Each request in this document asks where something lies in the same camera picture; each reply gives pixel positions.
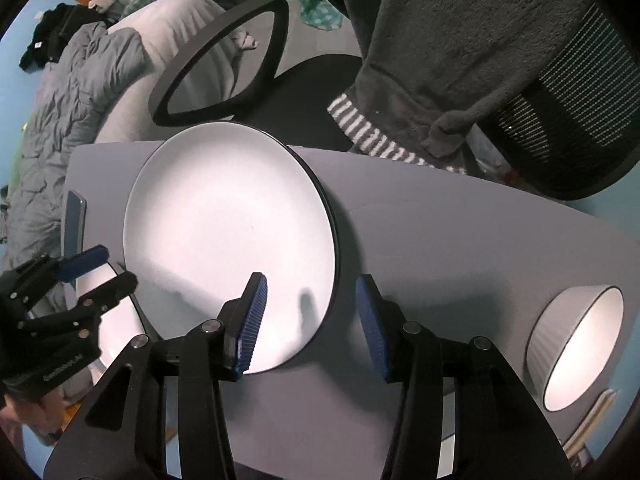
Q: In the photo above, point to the grey comforter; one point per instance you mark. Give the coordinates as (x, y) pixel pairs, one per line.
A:
(65, 120)

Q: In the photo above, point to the black clothing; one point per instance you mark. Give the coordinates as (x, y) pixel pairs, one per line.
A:
(50, 35)

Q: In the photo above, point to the person's left hand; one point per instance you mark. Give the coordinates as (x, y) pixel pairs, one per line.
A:
(47, 412)

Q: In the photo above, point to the blue-grey smartphone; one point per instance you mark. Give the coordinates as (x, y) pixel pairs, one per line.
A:
(74, 220)

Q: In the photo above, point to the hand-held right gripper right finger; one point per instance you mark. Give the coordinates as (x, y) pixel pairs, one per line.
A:
(371, 330)

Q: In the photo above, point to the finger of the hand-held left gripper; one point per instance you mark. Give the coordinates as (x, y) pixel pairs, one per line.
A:
(107, 296)
(82, 262)

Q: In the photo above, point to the large white black-rimmed plate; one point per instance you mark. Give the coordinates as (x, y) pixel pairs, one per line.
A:
(225, 220)

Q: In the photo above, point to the white plastic bag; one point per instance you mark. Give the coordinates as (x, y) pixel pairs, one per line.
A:
(487, 155)

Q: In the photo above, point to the grey fleece robe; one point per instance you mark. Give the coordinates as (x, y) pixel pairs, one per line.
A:
(450, 35)

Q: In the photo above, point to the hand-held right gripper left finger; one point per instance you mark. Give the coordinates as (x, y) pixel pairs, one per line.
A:
(250, 330)

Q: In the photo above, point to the small white black-rimmed plate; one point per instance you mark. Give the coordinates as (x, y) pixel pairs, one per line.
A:
(122, 322)

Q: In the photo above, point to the white black-rimmed bowl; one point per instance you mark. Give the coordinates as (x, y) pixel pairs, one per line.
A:
(580, 350)

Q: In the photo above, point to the cardboard sheets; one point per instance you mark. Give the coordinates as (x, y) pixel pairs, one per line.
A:
(595, 420)

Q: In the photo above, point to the black office chair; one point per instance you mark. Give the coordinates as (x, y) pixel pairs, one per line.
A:
(310, 90)

